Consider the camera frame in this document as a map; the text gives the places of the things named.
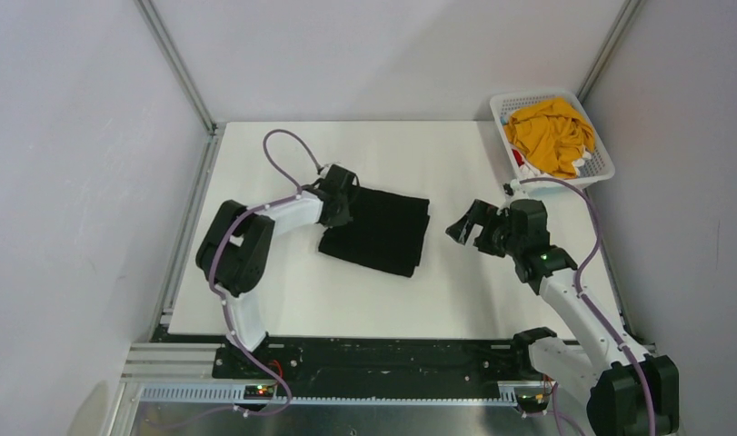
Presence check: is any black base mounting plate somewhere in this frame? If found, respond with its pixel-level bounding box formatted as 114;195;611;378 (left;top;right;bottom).
212;336;543;401

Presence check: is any white red cloth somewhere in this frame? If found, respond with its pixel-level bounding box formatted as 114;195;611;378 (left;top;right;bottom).
511;148;593;178

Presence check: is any right corner aluminium post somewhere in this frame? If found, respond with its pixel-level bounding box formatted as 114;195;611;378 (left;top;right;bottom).
576;0;645;103

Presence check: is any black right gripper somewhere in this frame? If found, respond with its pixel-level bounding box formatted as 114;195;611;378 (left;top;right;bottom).
446;199;523;258

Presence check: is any left corner aluminium post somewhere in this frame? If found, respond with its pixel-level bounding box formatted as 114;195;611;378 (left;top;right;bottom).
133;0;217;134

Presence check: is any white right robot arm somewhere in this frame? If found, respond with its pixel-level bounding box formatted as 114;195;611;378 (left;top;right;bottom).
445;199;680;435

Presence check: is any black t shirt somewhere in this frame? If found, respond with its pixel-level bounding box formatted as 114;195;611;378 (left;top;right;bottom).
318;187;430;278

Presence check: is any aluminium frame rail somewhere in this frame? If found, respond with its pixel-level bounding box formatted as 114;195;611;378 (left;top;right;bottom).
122;337;553;410

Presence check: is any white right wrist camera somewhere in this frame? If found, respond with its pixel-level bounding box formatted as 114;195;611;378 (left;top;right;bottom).
503;179;529;199

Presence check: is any corner aluminium post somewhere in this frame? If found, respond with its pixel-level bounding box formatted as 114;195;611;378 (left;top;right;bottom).
133;0;217;134
576;0;645;103

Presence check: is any white plastic laundry basket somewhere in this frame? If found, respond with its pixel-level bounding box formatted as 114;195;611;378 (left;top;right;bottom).
489;89;615;189

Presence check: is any yellow t shirt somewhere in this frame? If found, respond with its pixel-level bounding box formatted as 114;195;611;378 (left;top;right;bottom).
503;97;596;179

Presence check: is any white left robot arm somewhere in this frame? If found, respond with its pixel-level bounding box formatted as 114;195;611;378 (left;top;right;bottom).
195;164;360;378

